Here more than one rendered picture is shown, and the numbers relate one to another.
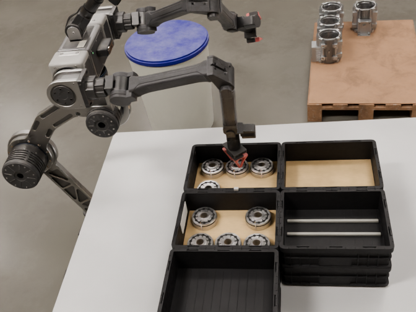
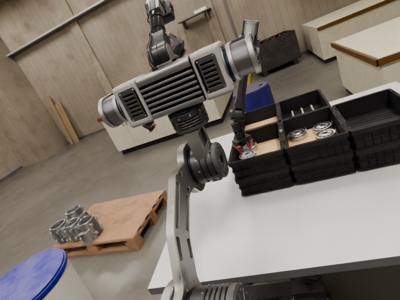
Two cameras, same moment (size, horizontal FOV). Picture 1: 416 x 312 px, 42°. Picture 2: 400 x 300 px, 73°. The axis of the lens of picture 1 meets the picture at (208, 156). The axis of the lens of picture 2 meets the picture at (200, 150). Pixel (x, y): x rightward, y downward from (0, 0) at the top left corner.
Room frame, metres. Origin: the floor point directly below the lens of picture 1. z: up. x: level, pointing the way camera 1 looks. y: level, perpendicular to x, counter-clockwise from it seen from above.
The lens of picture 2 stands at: (1.82, 1.37, 1.55)
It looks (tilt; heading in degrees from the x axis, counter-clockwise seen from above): 20 degrees down; 279
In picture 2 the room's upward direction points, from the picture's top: 24 degrees counter-clockwise
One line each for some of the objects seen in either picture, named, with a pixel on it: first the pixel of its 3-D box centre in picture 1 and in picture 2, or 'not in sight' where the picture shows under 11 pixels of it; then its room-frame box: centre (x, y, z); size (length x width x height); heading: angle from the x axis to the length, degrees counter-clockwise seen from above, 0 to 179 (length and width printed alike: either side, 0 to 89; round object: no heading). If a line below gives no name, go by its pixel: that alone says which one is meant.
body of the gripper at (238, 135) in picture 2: (233, 143); (240, 135); (1.80, -0.12, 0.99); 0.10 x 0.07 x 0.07; 24
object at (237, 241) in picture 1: (228, 242); (325, 133); (1.38, -0.02, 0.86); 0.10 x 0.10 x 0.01
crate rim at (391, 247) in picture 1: (333, 219); (301, 105); (1.35, -0.42, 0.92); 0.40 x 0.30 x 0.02; 77
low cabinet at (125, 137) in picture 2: not in sight; (172, 105); (2.97, -4.95, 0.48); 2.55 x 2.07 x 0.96; 166
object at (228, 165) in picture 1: (236, 166); (247, 155); (1.81, -0.12, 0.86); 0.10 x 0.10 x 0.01
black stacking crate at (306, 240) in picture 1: (333, 228); (303, 112); (1.35, -0.42, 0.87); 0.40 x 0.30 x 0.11; 77
